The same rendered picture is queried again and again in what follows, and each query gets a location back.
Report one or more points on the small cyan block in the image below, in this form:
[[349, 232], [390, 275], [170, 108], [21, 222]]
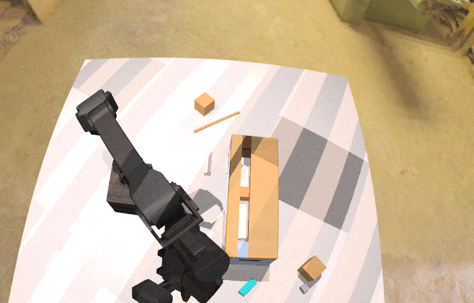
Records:
[[247, 286]]

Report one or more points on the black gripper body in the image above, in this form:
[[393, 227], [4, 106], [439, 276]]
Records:
[[150, 292]]

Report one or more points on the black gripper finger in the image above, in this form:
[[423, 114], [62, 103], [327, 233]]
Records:
[[185, 296]]

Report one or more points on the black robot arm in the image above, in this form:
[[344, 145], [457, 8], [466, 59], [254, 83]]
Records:
[[158, 202]]

